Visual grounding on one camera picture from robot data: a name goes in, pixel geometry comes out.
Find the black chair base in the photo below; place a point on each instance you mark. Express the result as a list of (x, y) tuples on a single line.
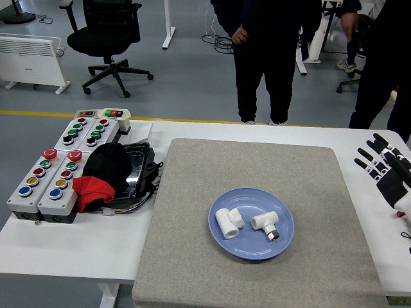
[(348, 82)]

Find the person's hand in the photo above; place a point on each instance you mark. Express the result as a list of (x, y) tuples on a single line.
[(349, 23), (240, 36)]

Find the white pipe tee metal thread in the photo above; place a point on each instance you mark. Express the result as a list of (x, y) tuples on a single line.
[(265, 221)]

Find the blue round plate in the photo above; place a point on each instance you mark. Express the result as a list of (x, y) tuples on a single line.
[(253, 247)]

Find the small grey switch box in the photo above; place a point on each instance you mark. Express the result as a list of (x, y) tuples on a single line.
[(86, 113)]

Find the white desk leg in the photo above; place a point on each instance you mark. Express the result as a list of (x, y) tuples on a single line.
[(168, 32)]

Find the white table leg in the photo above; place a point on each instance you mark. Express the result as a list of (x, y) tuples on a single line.
[(109, 295)]

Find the black cloth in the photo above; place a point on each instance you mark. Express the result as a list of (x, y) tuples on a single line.
[(107, 163)]

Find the white paper sheet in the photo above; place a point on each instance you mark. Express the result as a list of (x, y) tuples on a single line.
[(143, 131)]

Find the black office chair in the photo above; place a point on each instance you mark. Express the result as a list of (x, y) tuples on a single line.
[(102, 35)]

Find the grey five-button control box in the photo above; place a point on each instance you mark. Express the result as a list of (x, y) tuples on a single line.
[(22, 202), (48, 203)]

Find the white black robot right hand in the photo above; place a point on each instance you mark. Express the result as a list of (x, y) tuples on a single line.
[(391, 179)]

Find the white green-red switch box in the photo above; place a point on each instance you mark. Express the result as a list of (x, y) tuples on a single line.
[(123, 120)]

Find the plain white pipe tee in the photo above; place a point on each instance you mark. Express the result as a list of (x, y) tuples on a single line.
[(228, 224)]

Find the black round stand base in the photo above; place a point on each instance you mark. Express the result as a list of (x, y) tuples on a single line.
[(19, 16)]

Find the small red clip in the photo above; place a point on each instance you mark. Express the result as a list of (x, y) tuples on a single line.
[(400, 213)]

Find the grey-brown table mat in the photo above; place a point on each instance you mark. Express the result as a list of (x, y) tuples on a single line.
[(199, 179)]

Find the grey four-button control box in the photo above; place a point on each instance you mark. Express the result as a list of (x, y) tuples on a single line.
[(64, 131), (107, 130)]

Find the black plastic tray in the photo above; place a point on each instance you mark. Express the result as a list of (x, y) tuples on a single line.
[(138, 170)]

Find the white desk frame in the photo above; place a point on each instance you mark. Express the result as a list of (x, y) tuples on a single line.
[(316, 48)]

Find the person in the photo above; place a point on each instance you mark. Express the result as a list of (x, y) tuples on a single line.
[(351, 51), (382, 64), (269, 48)]

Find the white panel heater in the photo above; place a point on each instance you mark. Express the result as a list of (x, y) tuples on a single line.
[(25, 61)]

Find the red cloth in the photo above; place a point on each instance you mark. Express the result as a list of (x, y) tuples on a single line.
[(93, 192)]

